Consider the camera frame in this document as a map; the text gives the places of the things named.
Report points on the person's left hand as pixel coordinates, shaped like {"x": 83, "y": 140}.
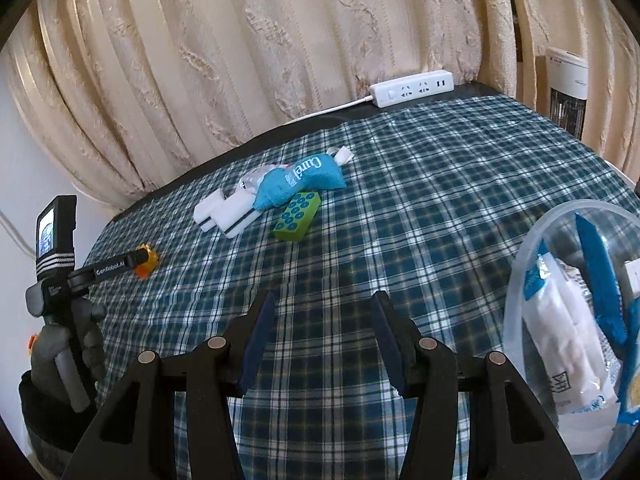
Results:
{"x": 45, "y": 355}

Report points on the person's left forearm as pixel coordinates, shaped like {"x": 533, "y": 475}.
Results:
{"x": 45, "y": 420}

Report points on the beige patterned curtain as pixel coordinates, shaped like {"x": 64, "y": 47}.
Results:
{"x": 200, "y": 60}

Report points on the blue plaid tablecloth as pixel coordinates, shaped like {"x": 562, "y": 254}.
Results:
{"x": 400, "y": 210}

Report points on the white power strip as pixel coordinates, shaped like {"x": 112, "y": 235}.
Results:
{"x": 410, "y": 90}

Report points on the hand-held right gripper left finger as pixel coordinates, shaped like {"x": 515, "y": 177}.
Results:
{"x": 257, "y": 340}

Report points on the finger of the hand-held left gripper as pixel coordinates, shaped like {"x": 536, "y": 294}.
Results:
{"x": 137, "y": 259}

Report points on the orange toy block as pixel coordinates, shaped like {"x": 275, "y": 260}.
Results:
{"x": 145, "y": 274}

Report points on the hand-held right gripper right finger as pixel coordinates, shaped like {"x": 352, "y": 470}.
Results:
{"x": 387, "y": 345}

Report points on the small red white packet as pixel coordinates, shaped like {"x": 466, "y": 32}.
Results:
{"x": 252, "y": 180}

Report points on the green block with blue dots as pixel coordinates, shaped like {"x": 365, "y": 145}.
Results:
{"x": 295, "y": 215}

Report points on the blue Curel pouch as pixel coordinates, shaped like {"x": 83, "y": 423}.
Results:
{"x": 310, "y": 172}

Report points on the white and blue carton box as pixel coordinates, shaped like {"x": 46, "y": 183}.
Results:
{"x": 634, "y": 277}

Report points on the white plastic packet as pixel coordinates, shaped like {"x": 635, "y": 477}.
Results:
{"x": 560, "y": 350}

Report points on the plain blue packet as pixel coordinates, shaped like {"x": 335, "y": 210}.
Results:
{"x": 595, "y": 270}

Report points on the clear plastic container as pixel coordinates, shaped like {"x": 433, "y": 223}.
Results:
{"x": 520, "y": 320}

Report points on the white tower heater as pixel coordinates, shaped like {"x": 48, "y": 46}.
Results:
{"x": 565, "y": 80}

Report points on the small orange wrist tag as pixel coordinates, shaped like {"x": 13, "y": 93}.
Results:
{"x": 32, "y": 345}

